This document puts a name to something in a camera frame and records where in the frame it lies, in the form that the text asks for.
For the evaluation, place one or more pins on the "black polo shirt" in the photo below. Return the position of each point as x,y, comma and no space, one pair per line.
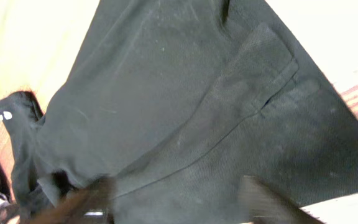
177,101

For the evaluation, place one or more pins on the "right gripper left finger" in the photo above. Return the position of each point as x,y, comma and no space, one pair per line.
88,205

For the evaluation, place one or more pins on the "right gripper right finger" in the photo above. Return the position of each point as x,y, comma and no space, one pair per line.
267,206

